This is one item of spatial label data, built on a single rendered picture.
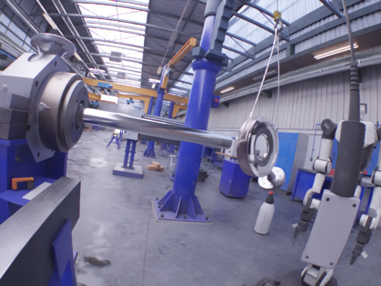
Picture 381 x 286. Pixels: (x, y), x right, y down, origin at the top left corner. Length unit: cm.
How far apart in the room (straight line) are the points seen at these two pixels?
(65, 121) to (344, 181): 85
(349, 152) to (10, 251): 51
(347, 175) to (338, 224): 8
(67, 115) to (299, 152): 552
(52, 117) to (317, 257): 87
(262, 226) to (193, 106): 181
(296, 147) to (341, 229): 533
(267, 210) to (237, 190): 163
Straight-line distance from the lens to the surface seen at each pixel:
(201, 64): 265
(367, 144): 126
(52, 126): 81
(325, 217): 33
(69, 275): 74
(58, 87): 83
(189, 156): 249
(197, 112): 250
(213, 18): 309
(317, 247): 35
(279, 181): 136
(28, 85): 80
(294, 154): 562
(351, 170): 32
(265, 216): 262
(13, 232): 37
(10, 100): 69
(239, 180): 406
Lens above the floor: 107
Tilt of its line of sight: 1 degrees down
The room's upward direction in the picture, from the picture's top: 11 degrees clockwise
